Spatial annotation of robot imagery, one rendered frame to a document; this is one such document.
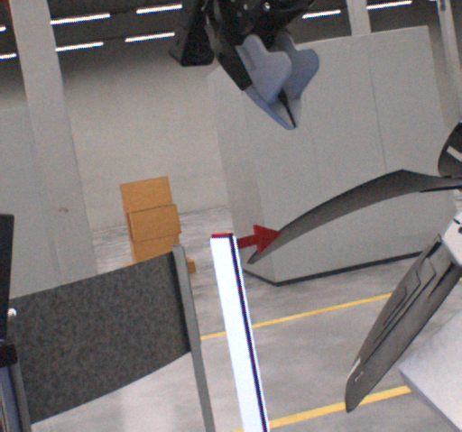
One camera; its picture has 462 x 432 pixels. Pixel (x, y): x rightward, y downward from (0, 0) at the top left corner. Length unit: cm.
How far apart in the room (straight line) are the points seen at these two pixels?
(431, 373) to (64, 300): 178
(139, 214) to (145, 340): 611
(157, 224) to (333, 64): 303
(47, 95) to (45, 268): 216
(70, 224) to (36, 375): 257
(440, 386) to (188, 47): 43
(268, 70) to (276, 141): 618
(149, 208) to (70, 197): 389
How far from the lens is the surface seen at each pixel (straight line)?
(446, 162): 89
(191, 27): 74
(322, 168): 697
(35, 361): 240
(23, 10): 502
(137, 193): 868
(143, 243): 873
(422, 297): 92
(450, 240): 94
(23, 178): 660
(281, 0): 67
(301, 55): 68
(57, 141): 489
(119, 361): 256
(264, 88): 67
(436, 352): 78
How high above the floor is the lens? 125
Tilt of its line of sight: 3 degrees down
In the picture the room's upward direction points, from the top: 10 degrees counter-clockwise
